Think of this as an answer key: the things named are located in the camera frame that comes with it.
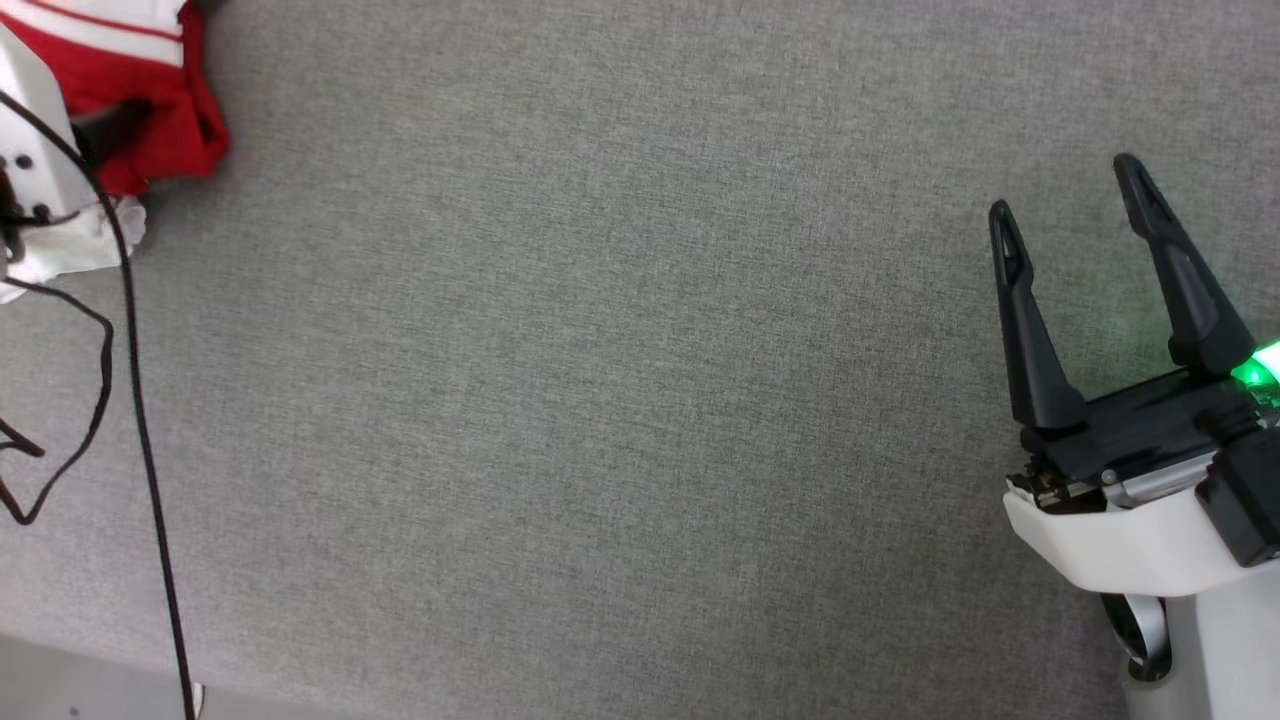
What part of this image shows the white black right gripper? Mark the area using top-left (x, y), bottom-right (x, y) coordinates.
top-left (988, 153), bottom-right (1280, 598)

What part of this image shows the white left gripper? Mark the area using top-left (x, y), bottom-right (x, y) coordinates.
top-left (0, 25), bottom-right (154, 231)

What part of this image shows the red and white garment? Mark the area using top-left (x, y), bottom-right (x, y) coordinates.
top-left (0, 0), bottom-right (232, 303)

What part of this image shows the looped thin black cable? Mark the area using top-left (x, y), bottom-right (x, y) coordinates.
top-left (0, 275), bottom-right (115, 527)

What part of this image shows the long thin black cable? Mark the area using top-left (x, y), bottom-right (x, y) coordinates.
top-left (0, 92), bottom-right (198, 720)

